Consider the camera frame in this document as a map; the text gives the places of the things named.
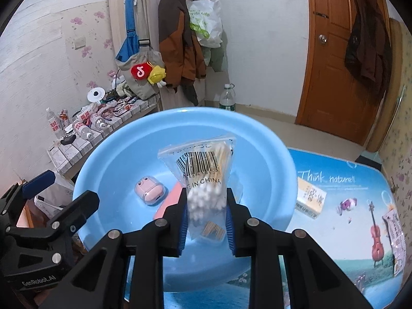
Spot red plush pendant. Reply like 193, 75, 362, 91
130, 63, 153, 81

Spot crumpled white plastic bag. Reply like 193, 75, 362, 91
34, 180, 76, 219

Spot yellow plush pendant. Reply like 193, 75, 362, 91
147, 65, 168, 87

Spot white plush toy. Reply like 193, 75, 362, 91
112, 74, 131, 97

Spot dark brown jacket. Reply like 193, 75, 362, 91
344, 0, 393, 99

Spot white tiled bench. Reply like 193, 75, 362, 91
47, 95, 161, 176

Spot light blue plastic basin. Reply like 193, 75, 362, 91
72, 107, 297, 292

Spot small red label water bottle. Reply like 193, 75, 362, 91
45, 108, 65, 140
72, 121, 95, 140

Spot pile of red white packets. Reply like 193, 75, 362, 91
80, 99, 142, 124

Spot brown orange jacket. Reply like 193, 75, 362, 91
158, 0, 207, 107

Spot white green plastic bag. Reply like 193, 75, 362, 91
187, 0, 223, 48

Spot pink earphone case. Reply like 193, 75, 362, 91
135, 176, 166, 206

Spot white round device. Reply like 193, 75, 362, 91
87, 87, 106, 104

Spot brown wooden door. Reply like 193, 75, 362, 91
295, 0, 395, 145

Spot blue scenery print desktop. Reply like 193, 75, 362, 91
124, 147, 408, 309

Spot small white yellow box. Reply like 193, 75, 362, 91
295, 177, 327, 220

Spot purple white duck print packet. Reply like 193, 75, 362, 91
381, 204, 407, 277

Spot small purple white toy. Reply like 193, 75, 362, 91
336, 198, 358, 216

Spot pink plastic container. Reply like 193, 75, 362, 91
153, 181, 184, 221

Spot blue bag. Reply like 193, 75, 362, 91
115, 0, 142, 62

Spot light wooden wardrobe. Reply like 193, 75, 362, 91
108, 0, 207, 110

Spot clear cotton swab bag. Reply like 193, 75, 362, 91
158, 135, 237, 242

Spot grey canvas bag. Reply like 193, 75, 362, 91
116, 40, 163, 100

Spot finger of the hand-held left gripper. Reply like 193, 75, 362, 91
0, 169, 56, 219
47, 191, 100, 233

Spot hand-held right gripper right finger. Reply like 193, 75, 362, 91
225, 187, 375, 309

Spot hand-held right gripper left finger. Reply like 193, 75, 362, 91
39, 196, 189, 309

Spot large clear water bottle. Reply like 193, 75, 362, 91
219, 84, 237, 111

